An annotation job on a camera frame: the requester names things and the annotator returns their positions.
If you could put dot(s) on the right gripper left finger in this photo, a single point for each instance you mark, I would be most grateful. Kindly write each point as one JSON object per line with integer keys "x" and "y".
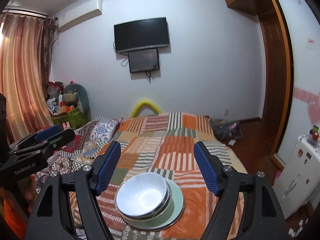
{"x": 52, "y": 218}

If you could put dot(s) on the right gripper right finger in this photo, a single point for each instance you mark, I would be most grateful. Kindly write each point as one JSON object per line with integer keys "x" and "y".
{"x": 262, "y": 217}

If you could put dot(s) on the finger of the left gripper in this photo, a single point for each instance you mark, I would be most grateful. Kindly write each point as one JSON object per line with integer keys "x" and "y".
{"x": 35, "y": 138}
{"x": 49, "y": 146}

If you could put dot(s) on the mint green plate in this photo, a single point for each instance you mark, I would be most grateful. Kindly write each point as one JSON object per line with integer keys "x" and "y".
{"x": 176, "y": 195}

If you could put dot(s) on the white bowl with dark dots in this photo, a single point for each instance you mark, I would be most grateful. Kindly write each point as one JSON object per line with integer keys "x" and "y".
{"x": 141, "y": 195}

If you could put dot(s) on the mint green bowl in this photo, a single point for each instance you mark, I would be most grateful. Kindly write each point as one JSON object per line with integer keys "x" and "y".
{"x": 162, "y": 204}

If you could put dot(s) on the pink ceramic bowl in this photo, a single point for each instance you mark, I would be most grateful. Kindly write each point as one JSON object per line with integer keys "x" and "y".
{"x": 165, "y": 209}

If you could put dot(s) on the purple ceramic plate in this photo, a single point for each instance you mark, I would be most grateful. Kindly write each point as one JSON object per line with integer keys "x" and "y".
{"x": 164, "y": 220}

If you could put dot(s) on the person's left hand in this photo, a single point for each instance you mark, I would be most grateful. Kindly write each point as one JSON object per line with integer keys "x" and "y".
{"x": 30, "y": 193}

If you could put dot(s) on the pink rabbit toy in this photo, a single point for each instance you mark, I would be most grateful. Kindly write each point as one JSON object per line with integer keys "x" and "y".
{"x": 66, "y": 125}

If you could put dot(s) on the green storage box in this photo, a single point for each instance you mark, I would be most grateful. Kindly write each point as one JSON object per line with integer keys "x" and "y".
{"x": 75, "y": 118}

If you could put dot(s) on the patterned checkered quilt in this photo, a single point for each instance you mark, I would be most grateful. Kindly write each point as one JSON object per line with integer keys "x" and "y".
{"x": 90, "y": 140}

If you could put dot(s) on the grey plush toy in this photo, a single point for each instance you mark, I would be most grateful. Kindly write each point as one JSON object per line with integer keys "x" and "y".
{"x": 75, "y": 94}

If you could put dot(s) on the white small refrigerator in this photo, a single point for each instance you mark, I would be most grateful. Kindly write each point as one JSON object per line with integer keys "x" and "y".
{"x": 299, "y": 178}

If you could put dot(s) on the yellow foam tube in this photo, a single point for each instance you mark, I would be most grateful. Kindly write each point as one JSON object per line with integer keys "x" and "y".
{"x": 145, "y": 104}

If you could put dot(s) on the orange pink curtain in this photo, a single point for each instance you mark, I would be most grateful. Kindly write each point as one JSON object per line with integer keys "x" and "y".
{"x": 25, "y": 52}

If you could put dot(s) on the dark bag on floor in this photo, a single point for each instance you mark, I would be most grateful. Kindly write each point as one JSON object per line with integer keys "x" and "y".
{"x": 225, "y": 130}

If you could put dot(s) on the striped patchwork orange blanket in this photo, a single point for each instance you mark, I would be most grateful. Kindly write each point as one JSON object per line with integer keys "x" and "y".
{"x": 164, "y": 144}

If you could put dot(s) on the white air conditioner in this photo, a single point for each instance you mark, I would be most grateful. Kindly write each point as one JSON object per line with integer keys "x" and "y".
{"x": 79, "y": 14}

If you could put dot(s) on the brown wooden door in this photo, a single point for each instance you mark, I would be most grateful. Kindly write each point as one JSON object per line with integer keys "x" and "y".
{"x": 274, "y": 107}

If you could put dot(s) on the small black wall monitor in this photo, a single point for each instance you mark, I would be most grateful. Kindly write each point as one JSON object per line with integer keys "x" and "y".
{"x": 145, "y": 60}

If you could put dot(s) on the black wall television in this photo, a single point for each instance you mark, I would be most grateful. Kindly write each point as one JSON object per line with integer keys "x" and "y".
{"x": 141, "y": 34}

